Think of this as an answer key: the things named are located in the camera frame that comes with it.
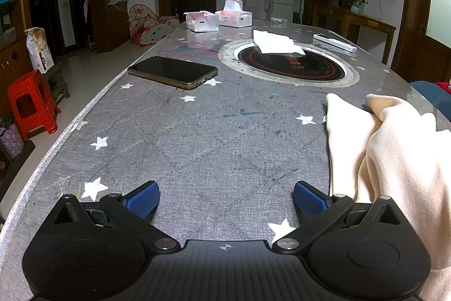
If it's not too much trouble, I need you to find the red plastic stool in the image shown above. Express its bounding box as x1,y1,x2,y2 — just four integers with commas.
7,69,59,140

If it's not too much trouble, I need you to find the glass-front display cabinet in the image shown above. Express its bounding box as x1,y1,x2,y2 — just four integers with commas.
0,0,32,118

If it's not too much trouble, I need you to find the cream fleece garment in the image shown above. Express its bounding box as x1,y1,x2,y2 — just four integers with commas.
323,93,451,301

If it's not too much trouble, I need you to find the polka dot play tent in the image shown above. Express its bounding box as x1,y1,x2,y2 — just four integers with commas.
127,4,181,46

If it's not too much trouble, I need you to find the white remote control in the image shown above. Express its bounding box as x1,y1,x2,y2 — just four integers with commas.
313,34,357,56

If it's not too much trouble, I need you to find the white tissue box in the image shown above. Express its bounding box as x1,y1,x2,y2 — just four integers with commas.
185,10,220,32

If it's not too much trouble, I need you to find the white tissue paper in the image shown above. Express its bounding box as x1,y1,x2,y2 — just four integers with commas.
253,29,306,56

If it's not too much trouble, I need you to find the printed paper sack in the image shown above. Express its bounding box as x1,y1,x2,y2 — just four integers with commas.
24,27,55,74

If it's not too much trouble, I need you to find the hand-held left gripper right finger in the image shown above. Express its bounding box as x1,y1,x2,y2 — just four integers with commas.
271,181,402,255

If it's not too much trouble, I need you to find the white water dispenser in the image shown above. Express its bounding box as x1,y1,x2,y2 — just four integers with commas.
243,0,261,20

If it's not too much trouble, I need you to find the grey star-print table cover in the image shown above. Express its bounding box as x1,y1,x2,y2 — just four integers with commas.
0,19,437,301

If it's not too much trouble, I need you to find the pink tissue box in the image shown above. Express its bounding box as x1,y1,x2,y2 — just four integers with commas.
215,0,253,28

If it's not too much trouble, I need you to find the small wooden bench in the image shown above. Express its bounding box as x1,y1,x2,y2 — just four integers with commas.
42,63,71,104

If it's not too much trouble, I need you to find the wooden door with frosted glass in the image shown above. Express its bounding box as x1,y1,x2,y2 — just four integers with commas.
391,0,451,83

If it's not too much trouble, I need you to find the round built-in induction cooker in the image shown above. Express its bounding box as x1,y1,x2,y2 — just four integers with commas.
218,39,360,89

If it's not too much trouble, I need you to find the purple bag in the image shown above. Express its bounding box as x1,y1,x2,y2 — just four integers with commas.
0,114,25,159

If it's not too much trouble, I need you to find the dark smartphone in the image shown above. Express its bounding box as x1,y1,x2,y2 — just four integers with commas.
127,56,219,90

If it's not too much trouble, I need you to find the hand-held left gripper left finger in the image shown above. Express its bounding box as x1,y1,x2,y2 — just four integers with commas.
53,180,178,254

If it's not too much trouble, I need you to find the brown wooden desk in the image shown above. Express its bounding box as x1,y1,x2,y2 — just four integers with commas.
312,3,397,65

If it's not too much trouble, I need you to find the blue sofa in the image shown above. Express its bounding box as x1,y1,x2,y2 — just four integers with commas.
409,80,451,132

